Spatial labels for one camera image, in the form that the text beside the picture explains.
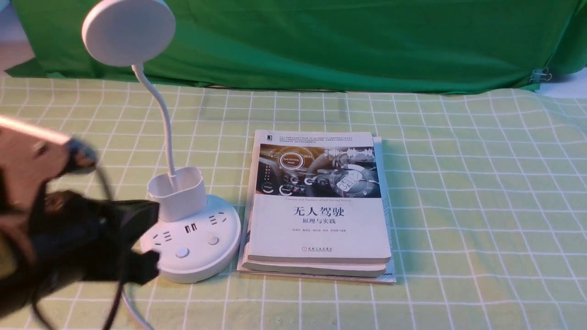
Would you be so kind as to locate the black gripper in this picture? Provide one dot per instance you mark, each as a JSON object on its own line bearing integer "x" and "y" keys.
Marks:
{"x": 78, "y": 239}

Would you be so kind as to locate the white desk lamp with sockets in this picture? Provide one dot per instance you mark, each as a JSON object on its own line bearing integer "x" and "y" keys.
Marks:
{"x": 198, "y": 234}

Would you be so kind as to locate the white self-driving textbook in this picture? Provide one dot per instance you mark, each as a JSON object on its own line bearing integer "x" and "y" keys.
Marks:
{"x": 321, "y": 224}

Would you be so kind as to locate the green backdrop cloth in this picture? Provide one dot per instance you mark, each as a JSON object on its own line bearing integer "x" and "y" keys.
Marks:
{"x": 406, "y": 46}

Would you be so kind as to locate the metal binder clip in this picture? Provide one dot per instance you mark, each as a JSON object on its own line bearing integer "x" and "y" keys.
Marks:
{"x": 540, "y": 75}

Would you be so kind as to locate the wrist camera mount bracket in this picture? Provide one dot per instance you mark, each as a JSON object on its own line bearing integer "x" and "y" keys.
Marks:
{"x": 31, "y": 156}

